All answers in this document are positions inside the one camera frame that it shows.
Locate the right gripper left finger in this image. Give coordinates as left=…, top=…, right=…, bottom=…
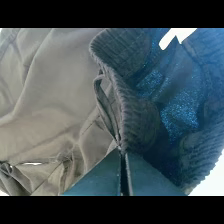
left=63, top=148, right=123, bottom=197

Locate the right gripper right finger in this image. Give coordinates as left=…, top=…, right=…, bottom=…
left=125, top=151, right=186, bottom=197

